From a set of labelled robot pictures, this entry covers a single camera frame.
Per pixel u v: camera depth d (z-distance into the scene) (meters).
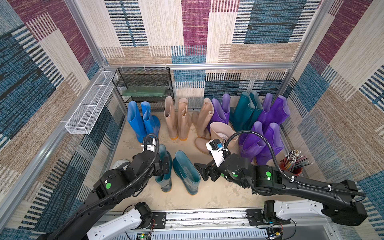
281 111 0.86
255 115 0.88
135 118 0.81
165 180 0.61
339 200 0.40
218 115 0.81
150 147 0.55
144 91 0.95
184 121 0.84
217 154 0.52
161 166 0.57
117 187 0.38
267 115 0.87
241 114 0.92
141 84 1.08
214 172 0.53
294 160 0.74
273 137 0.73
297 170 0.80
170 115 0.84
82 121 0.92
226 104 0.98
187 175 0.76
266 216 0.65
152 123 0.91
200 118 1.01
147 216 0.64
